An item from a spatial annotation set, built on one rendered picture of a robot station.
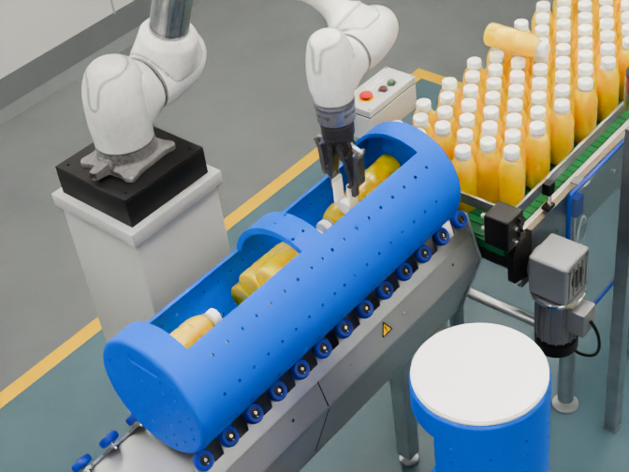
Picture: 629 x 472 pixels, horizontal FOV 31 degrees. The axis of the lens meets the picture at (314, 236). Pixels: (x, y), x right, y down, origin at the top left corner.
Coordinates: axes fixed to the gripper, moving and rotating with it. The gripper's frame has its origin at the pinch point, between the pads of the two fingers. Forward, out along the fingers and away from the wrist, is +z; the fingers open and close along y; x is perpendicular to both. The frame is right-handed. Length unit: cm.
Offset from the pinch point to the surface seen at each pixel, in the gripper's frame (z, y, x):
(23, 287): 113, -169, -1
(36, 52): 96, -276, 98
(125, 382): 4, -2, -69
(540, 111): 5, 17, 57
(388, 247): 1.3, 19.5, -9.1
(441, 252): 20.3, 16.6, 13.3
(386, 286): 15.9, 15.9, -7.2
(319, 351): 16.3, 16.3, -31.6
